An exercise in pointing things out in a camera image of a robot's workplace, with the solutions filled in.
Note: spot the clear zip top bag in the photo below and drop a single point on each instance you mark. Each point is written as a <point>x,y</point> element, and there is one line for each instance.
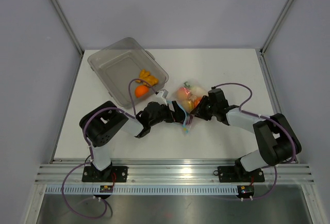
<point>173,97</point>

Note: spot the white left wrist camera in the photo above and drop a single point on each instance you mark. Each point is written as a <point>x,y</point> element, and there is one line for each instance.
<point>161,97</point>

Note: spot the yellow-orange fake pretzel cluster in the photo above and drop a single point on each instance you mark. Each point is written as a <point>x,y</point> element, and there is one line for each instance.
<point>148,79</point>

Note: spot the left aluminium frame post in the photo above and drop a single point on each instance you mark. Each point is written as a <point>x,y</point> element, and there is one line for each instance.
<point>66,25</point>

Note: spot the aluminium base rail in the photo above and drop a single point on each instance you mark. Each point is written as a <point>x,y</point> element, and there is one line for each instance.
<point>170,172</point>

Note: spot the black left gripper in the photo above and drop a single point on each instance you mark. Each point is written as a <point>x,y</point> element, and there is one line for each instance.
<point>179,115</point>

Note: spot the red-orange fake pepper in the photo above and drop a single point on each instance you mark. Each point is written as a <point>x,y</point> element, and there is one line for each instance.
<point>196,102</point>

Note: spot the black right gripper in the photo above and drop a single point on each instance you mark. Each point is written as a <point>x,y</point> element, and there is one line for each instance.
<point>199,111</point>

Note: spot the yellow fake pear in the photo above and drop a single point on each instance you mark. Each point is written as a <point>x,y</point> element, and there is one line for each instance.
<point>187,105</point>

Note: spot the white slotted cable duct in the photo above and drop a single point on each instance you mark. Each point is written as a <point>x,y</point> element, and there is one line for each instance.
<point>153,190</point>

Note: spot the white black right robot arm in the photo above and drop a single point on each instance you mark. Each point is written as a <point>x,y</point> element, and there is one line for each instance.
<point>275,137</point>

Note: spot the black right mount plate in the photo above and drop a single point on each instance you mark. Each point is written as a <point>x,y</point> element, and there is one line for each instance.
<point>228,174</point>

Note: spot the black left mount plate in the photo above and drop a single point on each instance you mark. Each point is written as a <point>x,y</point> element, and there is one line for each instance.
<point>117,174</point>

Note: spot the aluminium frame post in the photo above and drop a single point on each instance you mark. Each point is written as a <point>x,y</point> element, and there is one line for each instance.
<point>278,23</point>
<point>66,25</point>

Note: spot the white fake daikon radish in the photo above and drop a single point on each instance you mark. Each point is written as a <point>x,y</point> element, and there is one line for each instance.
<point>198,91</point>

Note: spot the clear grey plastic container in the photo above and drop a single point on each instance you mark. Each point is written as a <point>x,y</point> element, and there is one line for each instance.
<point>119,63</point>

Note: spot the black mount plate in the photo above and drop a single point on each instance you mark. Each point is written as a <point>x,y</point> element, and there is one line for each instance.
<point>117,174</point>
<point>228,174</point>

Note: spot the pink fake peach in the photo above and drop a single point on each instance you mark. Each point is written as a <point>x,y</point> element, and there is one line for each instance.
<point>183,94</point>

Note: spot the right aluminium frame post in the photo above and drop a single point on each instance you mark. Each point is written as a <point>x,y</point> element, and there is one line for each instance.
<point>278,23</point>

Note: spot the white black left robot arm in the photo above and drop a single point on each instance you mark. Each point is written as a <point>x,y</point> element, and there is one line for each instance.
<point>103,123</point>

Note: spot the orange fake orange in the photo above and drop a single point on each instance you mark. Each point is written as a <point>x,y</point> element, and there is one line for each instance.
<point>141,90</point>

